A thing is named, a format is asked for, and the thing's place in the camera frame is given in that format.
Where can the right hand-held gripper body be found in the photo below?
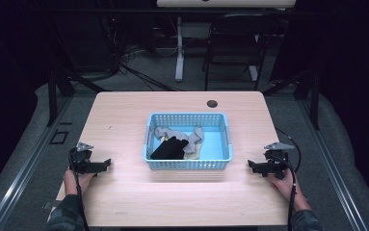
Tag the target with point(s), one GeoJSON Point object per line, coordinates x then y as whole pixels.
{"type": "Point", "coordinates": [276, 157]}

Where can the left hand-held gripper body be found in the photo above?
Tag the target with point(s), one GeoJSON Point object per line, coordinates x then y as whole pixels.
{"type": "Point", "coordinates": [80, 157]}

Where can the light blue plastic basket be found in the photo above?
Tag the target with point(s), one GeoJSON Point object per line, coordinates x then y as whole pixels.
{"type": "Point", "coordinates": [219, 144]}

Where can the black cloth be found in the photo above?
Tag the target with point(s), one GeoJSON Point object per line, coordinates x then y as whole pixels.
{"type": "Point", "coordinates": [170, 150]}

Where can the grey cloth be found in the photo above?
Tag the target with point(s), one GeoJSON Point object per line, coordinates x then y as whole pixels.
{"type": "Point", "coordinates": [191, 142]}

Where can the person's left hand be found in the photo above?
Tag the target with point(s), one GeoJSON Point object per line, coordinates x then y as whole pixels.
{"type": "Point", "coordinates": [76, 183]}

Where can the person's right hand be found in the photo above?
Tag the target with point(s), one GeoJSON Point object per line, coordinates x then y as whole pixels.
{"type": "Point", "coordinates": [286, 187]}

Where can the black metal stand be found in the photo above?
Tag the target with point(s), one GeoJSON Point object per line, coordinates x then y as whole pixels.
{"type": "Point", "coordinates": [314, 99]}
{"type": "Point", "coordinates": [53, 96]}

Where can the black folding chair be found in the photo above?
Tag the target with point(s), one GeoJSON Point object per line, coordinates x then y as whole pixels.
{"type": "Point", "coordinates": [236, 48]}

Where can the white desk with legs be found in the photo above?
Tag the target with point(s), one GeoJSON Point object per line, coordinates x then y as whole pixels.
{"type": "Point", "coordinates": [179, 48]}

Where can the metal floor rail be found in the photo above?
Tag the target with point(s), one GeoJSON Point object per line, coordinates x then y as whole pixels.
{"type": "Point", "coordinates": [331, 166]}
{"type": "Point", "coordinates": [28, 166]}

